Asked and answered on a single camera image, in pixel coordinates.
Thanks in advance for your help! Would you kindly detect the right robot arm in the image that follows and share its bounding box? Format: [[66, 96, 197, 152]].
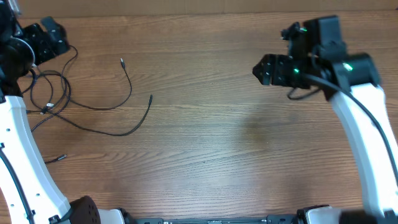
[[252, 16, 397, 223]]

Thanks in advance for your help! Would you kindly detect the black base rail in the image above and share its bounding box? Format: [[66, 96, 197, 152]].
[[124, 205, 354, 224]]

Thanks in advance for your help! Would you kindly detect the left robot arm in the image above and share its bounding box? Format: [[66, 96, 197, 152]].
[[1, 1, 135, 223]]

